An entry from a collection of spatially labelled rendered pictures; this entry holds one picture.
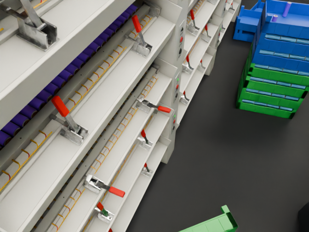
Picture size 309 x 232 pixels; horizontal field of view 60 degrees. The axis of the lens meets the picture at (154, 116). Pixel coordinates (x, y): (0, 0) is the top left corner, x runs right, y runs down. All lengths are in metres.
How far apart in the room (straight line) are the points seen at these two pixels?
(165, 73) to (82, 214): 0.49
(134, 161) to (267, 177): 0.69
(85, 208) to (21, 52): 0.39
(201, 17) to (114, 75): 0.68
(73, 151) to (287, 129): 1.28
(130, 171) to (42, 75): 0.58
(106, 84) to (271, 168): 1.01
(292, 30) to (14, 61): 1.12
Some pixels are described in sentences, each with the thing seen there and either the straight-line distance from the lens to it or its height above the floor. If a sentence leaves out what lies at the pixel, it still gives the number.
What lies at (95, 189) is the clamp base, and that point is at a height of 0.55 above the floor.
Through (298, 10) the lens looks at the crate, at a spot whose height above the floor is 0.50.
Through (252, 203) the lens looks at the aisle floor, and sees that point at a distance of 1.28.
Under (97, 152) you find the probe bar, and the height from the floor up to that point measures 0.58.
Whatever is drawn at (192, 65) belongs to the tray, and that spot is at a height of 0.35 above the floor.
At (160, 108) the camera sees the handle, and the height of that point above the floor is 0.57.
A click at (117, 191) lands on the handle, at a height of 0.57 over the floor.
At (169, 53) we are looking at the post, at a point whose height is 0.63.
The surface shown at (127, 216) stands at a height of 0.16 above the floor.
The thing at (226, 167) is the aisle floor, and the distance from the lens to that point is 1.33.
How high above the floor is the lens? 1.12
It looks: 49 degrees down
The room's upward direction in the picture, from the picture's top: straight up
